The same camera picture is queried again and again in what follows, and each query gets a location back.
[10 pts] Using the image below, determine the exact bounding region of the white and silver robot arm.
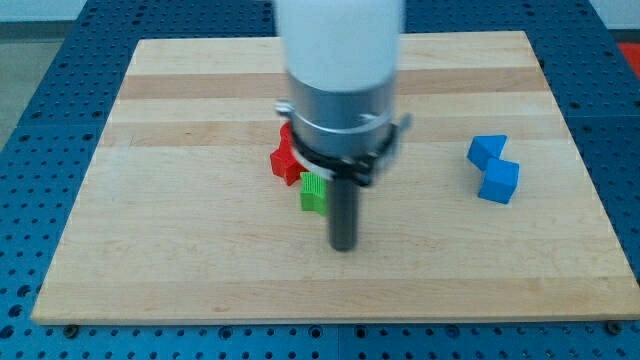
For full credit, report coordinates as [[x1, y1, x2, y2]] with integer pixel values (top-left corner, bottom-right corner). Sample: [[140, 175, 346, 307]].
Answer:
[[274, 0, 405, 186]]

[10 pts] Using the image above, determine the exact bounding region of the wooden board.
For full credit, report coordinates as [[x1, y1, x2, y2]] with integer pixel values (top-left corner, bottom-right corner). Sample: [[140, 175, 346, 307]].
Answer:
[[32, 31, 639, 325]]

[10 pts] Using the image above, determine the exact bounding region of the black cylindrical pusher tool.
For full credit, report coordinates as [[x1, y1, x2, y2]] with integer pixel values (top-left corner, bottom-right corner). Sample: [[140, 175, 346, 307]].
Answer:
[[327, 178, 359, 251]]

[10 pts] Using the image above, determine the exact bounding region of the red star block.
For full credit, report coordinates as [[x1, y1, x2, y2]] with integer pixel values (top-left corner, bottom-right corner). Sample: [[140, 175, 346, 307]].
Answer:
[[270, 122, 307, 186]]

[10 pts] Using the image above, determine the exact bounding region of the blue perforated table frame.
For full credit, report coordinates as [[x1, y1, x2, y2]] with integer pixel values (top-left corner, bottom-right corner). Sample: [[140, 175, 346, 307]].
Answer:
[[1, 0, 639, 359]]

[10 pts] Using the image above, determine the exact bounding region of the blue cube block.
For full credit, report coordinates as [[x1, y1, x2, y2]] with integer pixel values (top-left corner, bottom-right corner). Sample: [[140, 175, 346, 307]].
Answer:
[[478, 158, 520, 204]]

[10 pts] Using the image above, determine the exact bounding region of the green star block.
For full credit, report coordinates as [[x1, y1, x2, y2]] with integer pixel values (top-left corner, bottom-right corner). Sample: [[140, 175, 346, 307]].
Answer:
[[299, 172, 327, 216]]

